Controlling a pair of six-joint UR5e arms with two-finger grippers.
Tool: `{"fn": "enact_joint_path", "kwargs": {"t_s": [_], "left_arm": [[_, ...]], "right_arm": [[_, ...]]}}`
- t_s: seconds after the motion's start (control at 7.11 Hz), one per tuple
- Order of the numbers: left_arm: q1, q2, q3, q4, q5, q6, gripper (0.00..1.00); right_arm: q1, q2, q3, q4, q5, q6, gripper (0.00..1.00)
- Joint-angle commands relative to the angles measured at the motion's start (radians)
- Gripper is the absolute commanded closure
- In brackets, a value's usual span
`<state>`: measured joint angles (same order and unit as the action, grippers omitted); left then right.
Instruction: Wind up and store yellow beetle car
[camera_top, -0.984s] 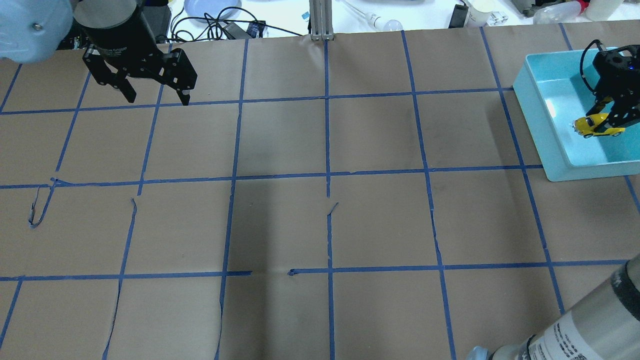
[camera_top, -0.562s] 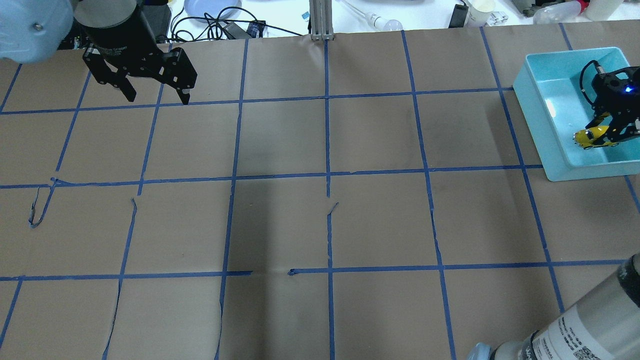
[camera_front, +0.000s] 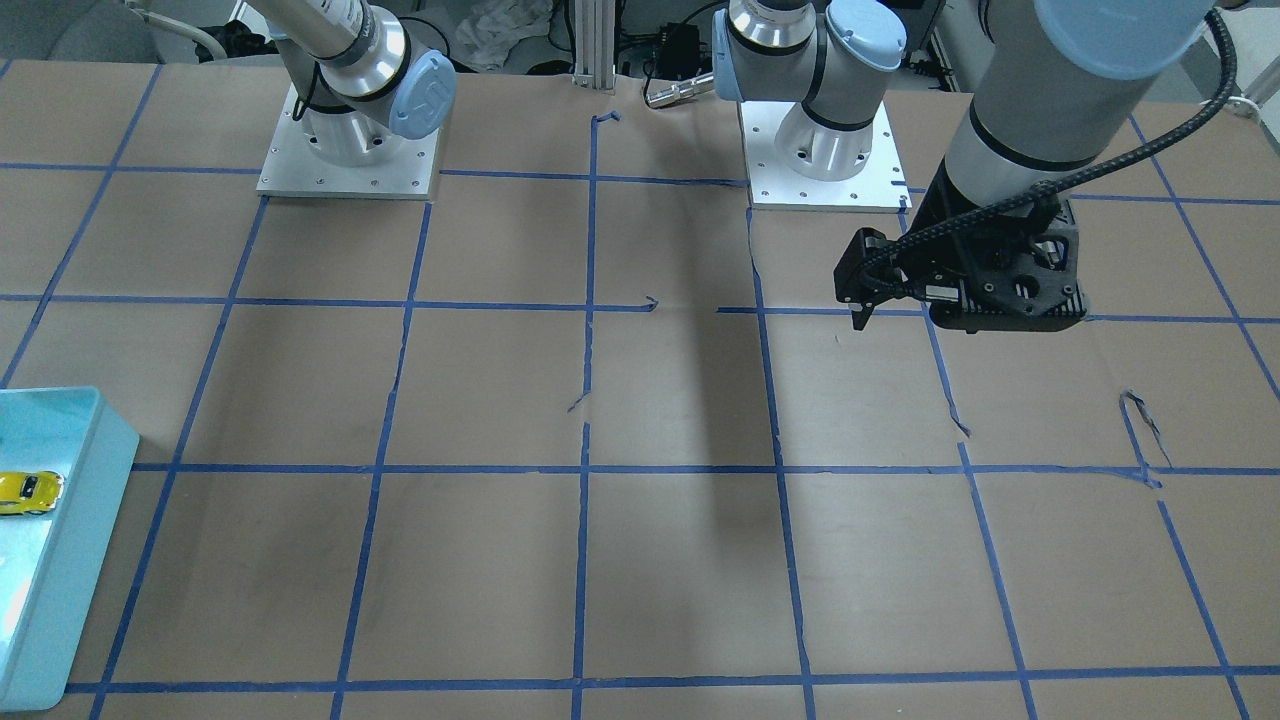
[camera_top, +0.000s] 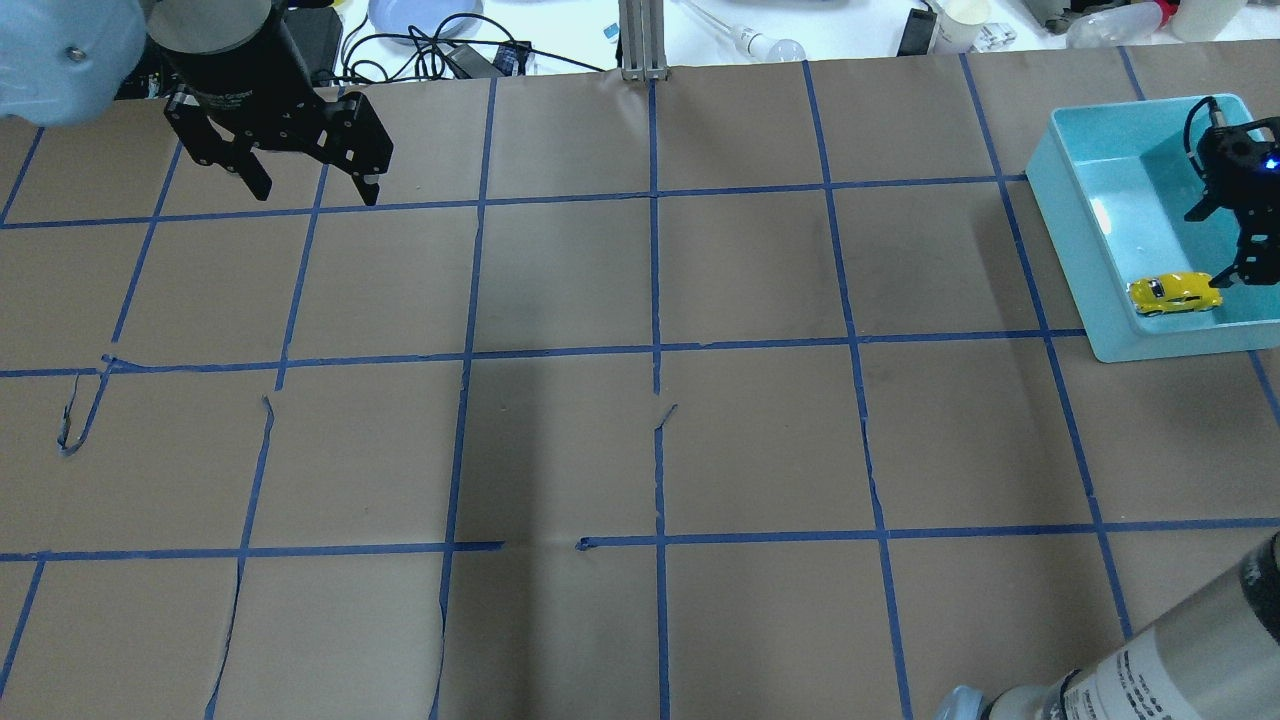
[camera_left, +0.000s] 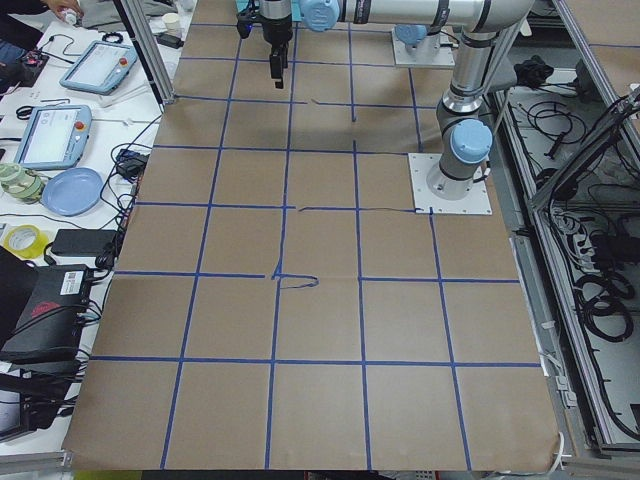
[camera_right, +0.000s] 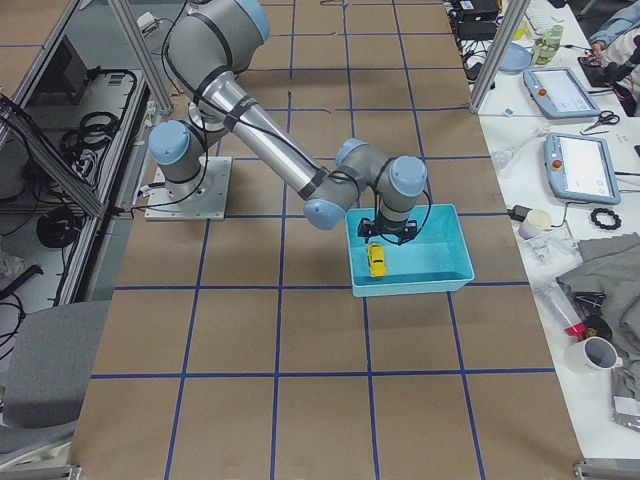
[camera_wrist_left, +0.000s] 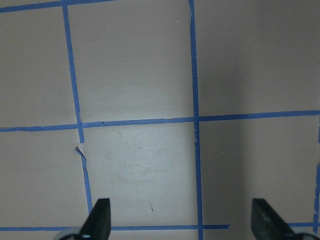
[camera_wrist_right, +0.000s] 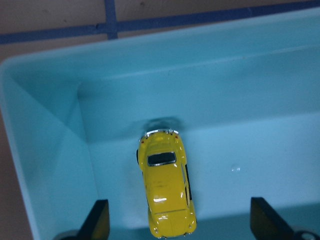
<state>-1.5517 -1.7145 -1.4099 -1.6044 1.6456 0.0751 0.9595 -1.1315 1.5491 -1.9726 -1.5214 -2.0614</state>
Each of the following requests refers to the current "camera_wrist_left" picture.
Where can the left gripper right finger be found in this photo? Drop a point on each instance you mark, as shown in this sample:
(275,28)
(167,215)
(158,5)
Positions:
(266,224)

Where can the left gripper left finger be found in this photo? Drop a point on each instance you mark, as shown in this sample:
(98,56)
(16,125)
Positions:
(98,224)

